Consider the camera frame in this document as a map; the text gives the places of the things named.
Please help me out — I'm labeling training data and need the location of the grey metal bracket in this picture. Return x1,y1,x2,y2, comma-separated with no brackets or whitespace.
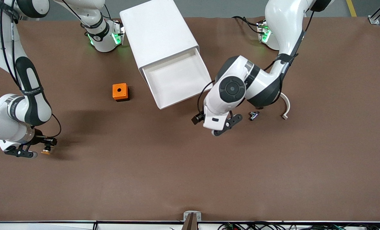
183,211,202,222

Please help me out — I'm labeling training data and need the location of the black base cable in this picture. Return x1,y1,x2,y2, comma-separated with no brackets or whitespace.
232,15,261,34

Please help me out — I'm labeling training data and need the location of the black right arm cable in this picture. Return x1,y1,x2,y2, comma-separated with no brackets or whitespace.
0,0,62,138

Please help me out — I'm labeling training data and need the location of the orange box with hole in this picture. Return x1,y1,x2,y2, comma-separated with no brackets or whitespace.
112,83,130,102

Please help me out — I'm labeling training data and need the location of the white curved plastic clip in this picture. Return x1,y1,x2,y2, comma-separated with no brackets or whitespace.
280,93,291,120

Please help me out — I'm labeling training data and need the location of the brown post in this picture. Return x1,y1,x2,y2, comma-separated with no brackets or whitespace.
181,213,199,230

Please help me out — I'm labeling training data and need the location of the black cable bundle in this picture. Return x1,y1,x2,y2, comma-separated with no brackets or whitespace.
217,221,380,230

